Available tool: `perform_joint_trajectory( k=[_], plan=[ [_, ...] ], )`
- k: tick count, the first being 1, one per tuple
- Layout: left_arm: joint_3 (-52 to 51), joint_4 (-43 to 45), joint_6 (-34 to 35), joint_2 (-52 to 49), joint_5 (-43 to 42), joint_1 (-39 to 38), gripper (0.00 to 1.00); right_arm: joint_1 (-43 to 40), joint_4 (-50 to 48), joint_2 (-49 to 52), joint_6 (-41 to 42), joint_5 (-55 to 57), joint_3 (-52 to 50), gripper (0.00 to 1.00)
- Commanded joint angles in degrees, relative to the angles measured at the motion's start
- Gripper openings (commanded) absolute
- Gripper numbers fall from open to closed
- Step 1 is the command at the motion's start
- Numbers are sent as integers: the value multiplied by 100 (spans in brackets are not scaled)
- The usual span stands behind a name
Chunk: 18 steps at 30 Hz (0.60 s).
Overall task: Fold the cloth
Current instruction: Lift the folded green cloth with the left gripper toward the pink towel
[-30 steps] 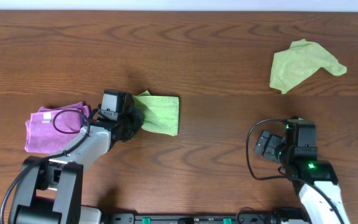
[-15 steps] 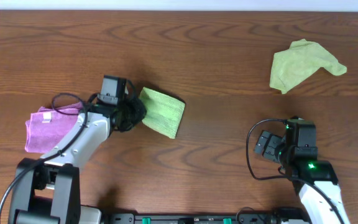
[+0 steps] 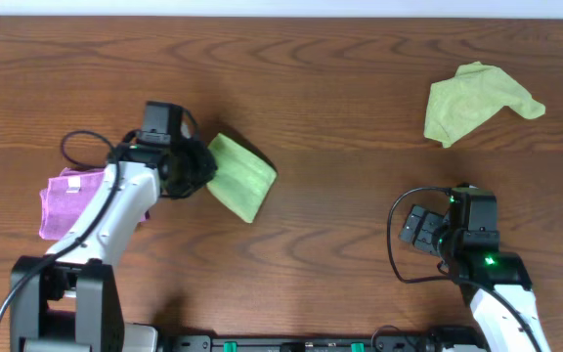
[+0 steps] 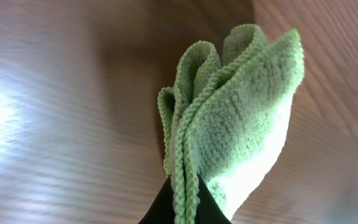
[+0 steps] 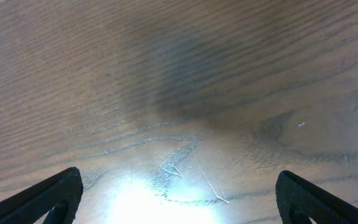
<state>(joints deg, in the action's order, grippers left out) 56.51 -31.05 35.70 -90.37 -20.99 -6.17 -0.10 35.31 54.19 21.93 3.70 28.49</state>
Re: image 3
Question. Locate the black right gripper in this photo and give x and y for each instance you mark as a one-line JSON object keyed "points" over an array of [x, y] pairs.
{"points": [[431, 221]]}

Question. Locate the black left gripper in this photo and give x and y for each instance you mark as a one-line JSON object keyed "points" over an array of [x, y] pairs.
{"points": [[197, 166]]}

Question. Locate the light green cloth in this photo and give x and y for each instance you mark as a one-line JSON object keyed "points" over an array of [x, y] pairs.
{"points": [[458, 105], [242, 179]]}

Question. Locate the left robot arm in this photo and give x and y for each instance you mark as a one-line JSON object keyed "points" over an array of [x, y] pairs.
{"points": [[67, 300]]}

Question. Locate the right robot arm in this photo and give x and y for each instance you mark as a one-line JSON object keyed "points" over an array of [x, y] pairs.
{"points": [[495, 285]]}

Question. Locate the crumpled light green cloth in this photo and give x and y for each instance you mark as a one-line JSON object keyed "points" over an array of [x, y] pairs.
{"points": [[458, 105]]}

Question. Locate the folded purple cloth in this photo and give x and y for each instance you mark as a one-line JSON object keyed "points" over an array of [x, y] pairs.
{"points": [[65, 198]]}

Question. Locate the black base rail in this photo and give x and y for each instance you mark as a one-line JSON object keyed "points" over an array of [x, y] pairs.
{"points": [[311, 343]]}

